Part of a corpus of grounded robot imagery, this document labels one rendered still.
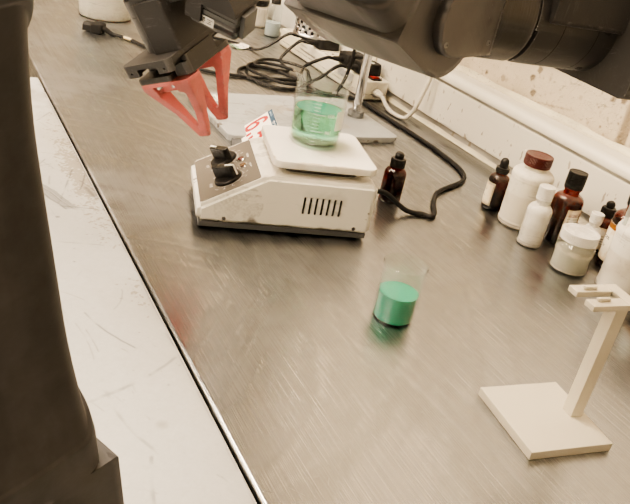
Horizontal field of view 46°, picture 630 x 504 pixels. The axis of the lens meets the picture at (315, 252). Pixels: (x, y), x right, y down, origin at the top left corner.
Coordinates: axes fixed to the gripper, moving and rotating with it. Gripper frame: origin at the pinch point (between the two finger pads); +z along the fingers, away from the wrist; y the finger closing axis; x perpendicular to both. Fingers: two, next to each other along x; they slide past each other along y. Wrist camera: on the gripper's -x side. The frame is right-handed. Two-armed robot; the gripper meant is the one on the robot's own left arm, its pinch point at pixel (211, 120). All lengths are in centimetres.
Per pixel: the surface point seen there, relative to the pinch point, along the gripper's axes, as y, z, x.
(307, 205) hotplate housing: 1.6, 12.4, -6.5
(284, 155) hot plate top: 3.2, 6.7, -4.9
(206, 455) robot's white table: -33.5, 9.3, -19.2
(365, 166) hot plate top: 7.8, 11.4, -11.4
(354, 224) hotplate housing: 4.3, 17.0, -9.6
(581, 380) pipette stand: -11.8, 21.2, -38.0
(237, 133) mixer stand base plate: 21.0, 12.5, 17.3
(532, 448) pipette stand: -19.1, 21.5, -35.9
